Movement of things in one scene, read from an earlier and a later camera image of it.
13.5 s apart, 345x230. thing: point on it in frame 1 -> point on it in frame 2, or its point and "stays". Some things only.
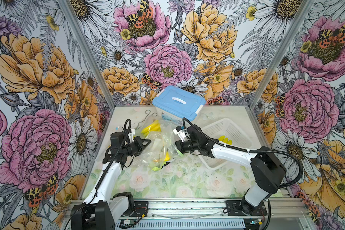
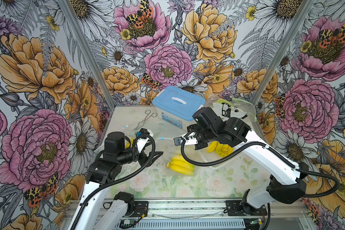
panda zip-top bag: (163, 150) -> (232, 108)
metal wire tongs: (147, 111) stays
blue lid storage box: (176, 102) stays
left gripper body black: (132, 148) -> (141, 159)
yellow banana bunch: (154, 126) -> (179, 164)
